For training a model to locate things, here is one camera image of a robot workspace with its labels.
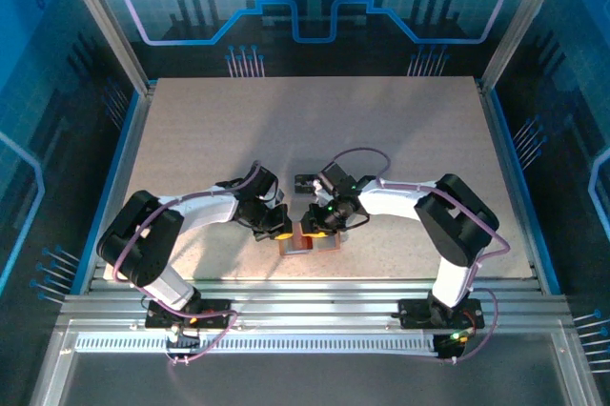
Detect aluminium frame cross rails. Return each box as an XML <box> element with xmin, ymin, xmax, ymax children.
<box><xmin>56</xmin><ymin>279</ymin><xmax>576</xmax><ymax>334</ymax></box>

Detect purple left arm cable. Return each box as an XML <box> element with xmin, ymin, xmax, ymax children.
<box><xmin>112</xmin><ymin>159</ymin><xmax>263</xmax><ymax>367</ymax></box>

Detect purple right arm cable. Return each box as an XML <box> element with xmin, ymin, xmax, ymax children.
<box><xmin>328</xmin><ymin>147</ymin><xmax>512</xmax><ymax>365</ymax></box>

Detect aluminium side rail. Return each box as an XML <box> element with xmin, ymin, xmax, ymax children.
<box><xmin>85</xmin><ymin>81</ymin><xmax>158</xmax><ymax>295</ymax></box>
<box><xmin>476</xmin><ymin>79</ymin><xmax>549</xmax><ymax>295</ymax></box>

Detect aluminium frame post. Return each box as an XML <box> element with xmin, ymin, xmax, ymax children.
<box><xmin>478</xmin><ymin>0</ymin><xmax>577</xmax><ymax>92</ymax></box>
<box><xmin>52</xmin><ymin>0</ymin><xmax>154</xmax><ymax>95</ymax></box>

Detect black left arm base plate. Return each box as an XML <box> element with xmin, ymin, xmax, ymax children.
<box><xmin>144</xmin><ymin>298</ymin><xmax>234</xmax><ymax>330</ymax></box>

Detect black controller board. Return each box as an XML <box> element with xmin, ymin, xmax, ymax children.
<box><xmin>164</xmin><ymin>327</ymin><xmax>201</xmax><ymax>359</ymax></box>
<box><xmin>436</xmin><ymin>329</ymin><xmax>478</xmax><ymax>360</ymax></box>

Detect white slotted cable duct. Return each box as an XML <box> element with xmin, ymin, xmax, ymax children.
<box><xmin>73</xmin><ymin>333</ymin><xmax>440</xmax><ymax>355</ymax></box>

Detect blue edge strip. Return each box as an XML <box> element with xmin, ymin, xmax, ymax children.
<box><xmin>489</xmin><ymin>89</ymin><xmax>562</xmax><ymax>295</ymax></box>
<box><xmin>70</xmin><ymin>89</ymin><xmax>144</xmax><ymax>295</ymax></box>

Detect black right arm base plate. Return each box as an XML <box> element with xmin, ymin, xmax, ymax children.
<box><xmin>396</xmin><ymin>298</ymin><xmax>486</xmax><ymax>330</ymax></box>

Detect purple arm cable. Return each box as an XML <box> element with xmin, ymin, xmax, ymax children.
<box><xmin>112</xmin><ymin>159</ymin><xmax>263</xmax><ymax>367</ymax></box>
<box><xmin>328</xmin><ymin>147</ymin><xmax>512</xmax><ymax>365</ymax></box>

